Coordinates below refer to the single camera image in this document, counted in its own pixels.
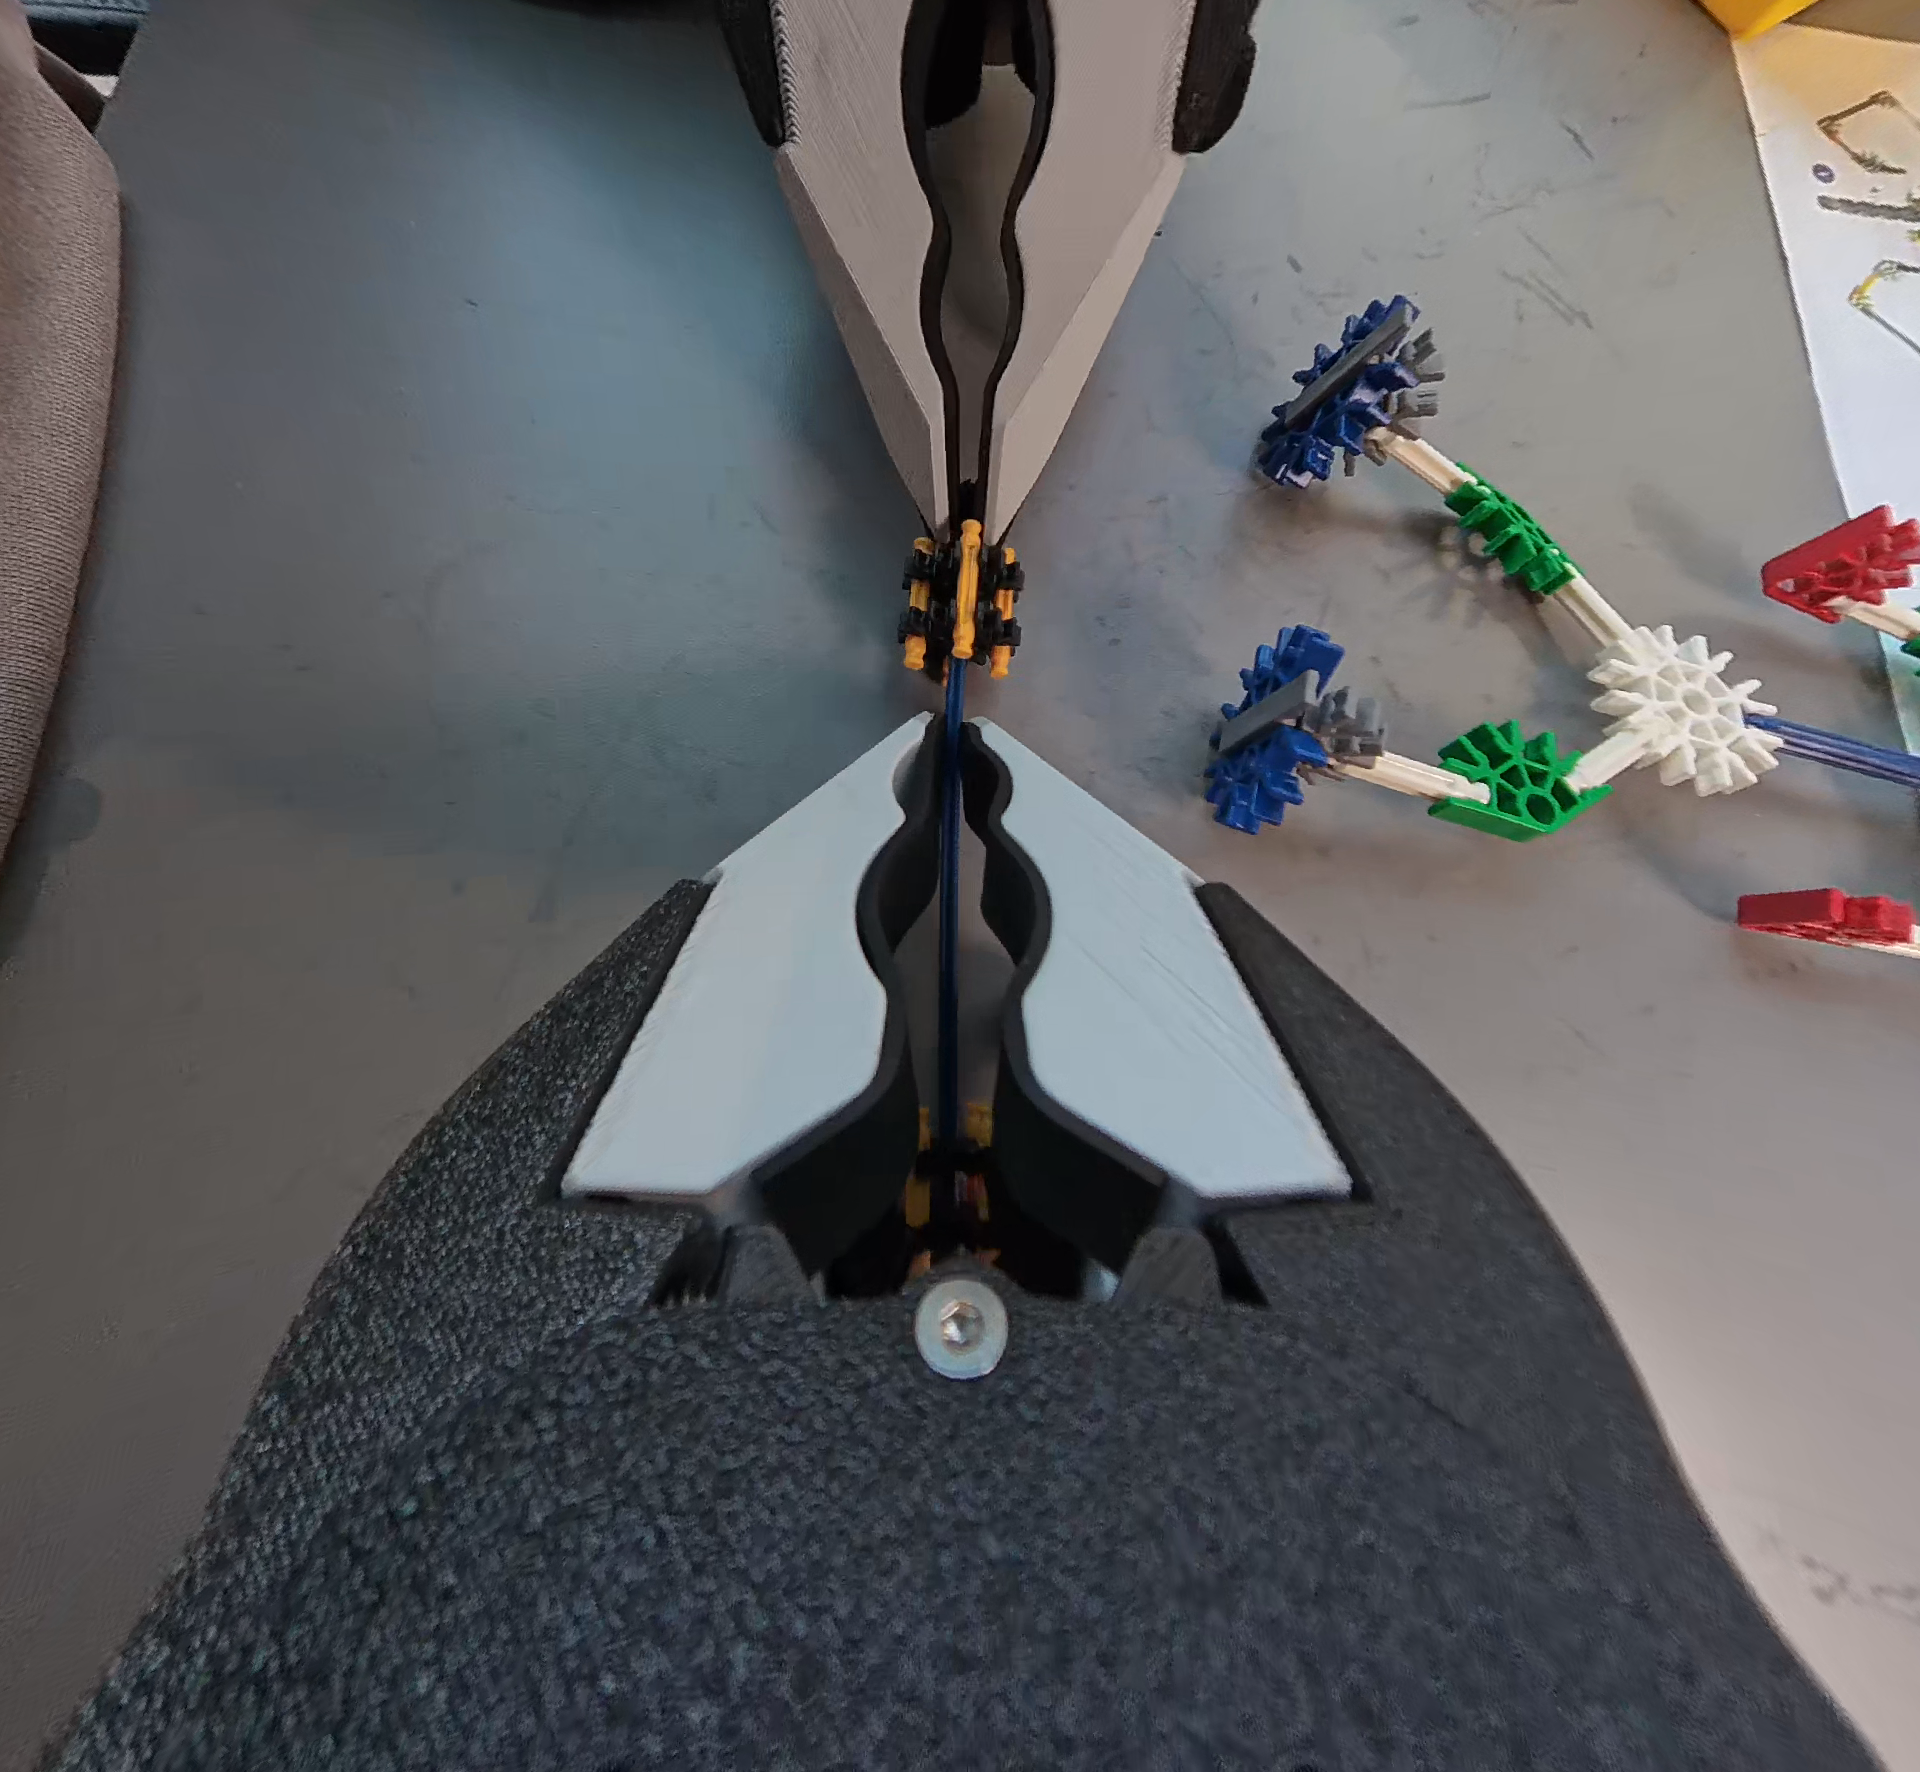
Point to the multicoloured construction toy model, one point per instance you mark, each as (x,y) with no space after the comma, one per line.
(1680,711)

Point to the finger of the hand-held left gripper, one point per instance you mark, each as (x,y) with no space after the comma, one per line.
(1119,33)
(840,33)

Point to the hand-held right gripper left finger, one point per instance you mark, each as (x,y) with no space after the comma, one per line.
(751,1023)

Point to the white instruction sheet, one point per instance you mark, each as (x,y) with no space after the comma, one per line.
(1883,437)

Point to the thin blue toy rod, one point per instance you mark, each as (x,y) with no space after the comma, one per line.
(950,902)

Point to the black orange toy wheel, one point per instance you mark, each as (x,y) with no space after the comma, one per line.
(919,602)
(926,1186)

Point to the beige printed hoodie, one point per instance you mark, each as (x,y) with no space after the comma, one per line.
(53,376)

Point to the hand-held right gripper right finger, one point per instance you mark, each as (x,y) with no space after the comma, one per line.
(1171,1053)

